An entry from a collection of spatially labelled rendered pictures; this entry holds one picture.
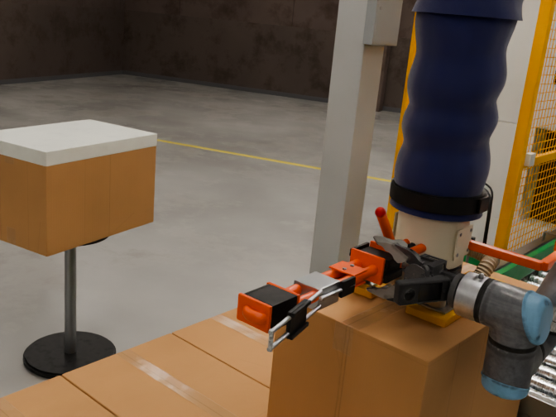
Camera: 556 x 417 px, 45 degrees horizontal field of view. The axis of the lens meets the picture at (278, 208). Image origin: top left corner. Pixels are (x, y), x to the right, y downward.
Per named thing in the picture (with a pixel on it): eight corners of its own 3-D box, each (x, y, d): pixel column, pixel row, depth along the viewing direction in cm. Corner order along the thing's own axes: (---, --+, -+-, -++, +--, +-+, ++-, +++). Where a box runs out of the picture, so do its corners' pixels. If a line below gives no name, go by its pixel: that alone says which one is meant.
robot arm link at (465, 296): (469, 328, 127) (478, 280, 125) (446, 318, 130) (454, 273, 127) (488, 314, 134) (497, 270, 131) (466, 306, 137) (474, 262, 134)
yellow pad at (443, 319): (468, 275, 177) (472, 258, 175) (505, 288, 171) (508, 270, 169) (404, 313, 151) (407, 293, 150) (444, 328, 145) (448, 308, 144)
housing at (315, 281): (312, 290, 134) (313, 270, 132) (339, 302, 130) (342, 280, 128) (289, 300, 128) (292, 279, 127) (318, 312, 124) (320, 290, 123)
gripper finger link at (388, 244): (385, 232, 145) (414, 262, 142) (370, 238, 141) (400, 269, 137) (392, 222, 144) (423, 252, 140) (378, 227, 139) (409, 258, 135)
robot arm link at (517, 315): (534, 357, 120) (543, 309, 117) (469, 333, 128) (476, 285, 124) (552, 337, 127) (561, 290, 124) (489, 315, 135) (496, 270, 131)
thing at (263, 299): (266, 305, 125) (269, 280, 123) (298, 319, 120) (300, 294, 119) (236, 318, 118) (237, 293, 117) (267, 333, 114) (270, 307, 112)
